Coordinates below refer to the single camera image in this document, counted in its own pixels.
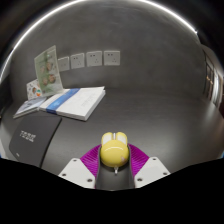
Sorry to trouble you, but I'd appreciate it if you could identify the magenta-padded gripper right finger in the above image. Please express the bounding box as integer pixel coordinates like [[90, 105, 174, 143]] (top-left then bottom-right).
[[127, 143, 172, 189]]

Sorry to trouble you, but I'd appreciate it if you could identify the dark framed window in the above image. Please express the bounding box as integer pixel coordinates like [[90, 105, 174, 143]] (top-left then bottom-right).
[[201, 44, 224, 111]]

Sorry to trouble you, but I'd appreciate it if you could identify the long ceiling light strip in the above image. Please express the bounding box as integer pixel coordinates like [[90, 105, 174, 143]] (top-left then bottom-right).
[[0, 0, 198, 84]]

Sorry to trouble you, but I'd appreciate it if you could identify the grey striped magazine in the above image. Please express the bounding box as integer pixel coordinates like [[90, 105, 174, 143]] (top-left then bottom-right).
[[13, 96, 48, 120]]

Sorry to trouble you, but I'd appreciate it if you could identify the small white colourful card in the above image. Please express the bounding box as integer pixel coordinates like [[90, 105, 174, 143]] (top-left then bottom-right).
[[26, 78, 43, 101]]

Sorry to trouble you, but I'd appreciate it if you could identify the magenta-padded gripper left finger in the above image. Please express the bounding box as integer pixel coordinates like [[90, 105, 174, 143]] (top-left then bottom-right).
[[58, 143, 105, 190]]

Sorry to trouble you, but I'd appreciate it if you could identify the white book with blue stripe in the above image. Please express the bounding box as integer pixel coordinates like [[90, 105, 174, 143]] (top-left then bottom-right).
[[39, 86, 107, 122]]

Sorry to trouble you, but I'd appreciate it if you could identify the green printed leaflet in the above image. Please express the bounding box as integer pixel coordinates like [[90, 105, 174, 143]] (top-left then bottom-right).
[[33, 45, 65, 98]]

